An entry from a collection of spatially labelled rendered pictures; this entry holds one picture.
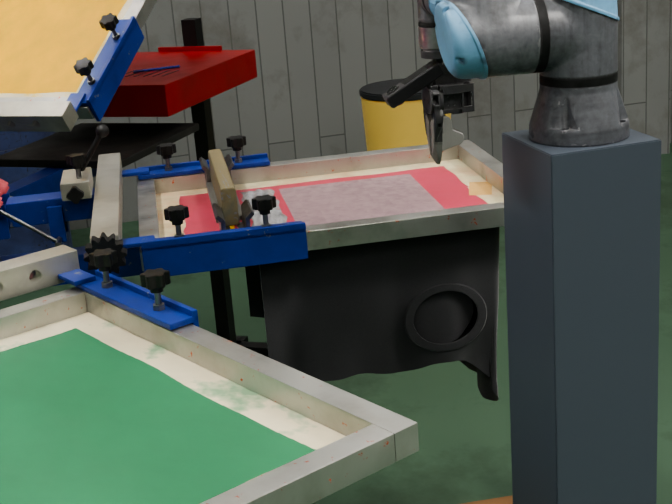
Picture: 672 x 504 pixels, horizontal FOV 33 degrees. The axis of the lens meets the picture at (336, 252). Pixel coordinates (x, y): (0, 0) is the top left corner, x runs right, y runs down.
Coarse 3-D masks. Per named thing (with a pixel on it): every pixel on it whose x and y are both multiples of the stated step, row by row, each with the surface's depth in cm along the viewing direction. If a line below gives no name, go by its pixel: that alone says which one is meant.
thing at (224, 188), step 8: (208, 152) 250; (216, 152) 248; (216, 160) 241; (224, 160) 241; (216, 168) 234; (224, 168) 233; (216, 176) 228; (224, 176) 227; (216, 184) 230; (224, 184) 221; (232, 184) 220; (216, 192) 234; (224, 192) 218; (232, 192) 218; (224, 200) 218; (232, 200) 219; (224, 208) 219; (232, 208) 219; (224, 216) 219; (232, 216) 219; (232, 224) 220
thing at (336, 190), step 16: (368, 176) 260; (384, 176) 259; (400, 176) 258; (416, 176) 257; (432, 176) 256; (448, 176) 255; (288, 192) 252; (304, 192) 251; (320, 192) 250; (336, 192) 249; (352, 192) 248; (368, 192) 247; (384, 192) 246; (400, 192) 245; (416, 192) 244; (192, 208) 245; (208, 208) 244; (288, 208) 240
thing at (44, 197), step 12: (60, 192) 232; (12, 204) 226; (24, 204) 227; (36, 204) 227; (48, 204) 228; (60, 204) 228; (72, 204) 228; (84, 204) 229; (24, 216) 228; (36, 216) 228; (72, 216) 229; (84, 216) 230
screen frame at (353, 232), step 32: (288, 160) 266; (320, 160) 264; (352, 160) 265; (384, 160) 267; (416, 160) 268; (480, 160) 252; (160, 192) 260; (320, 224) 215; (352, 224) 213; (384, 224) 213; (416, 224) 214; (448, 224) 216; (480, 224) 217
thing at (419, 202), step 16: (432, 192) 243; (448, 192) 242; (464, 192) 241; (304, 208) 239; (320, 208) 238; (336, 208) 237; (352, 208) 236; (368, 208) 235; (384, 208) 234; (400, 208) 233; (416, 208) 233; (432, 208) 232; (448, 208) 231; (192, 224) 234; (208, 224) 233
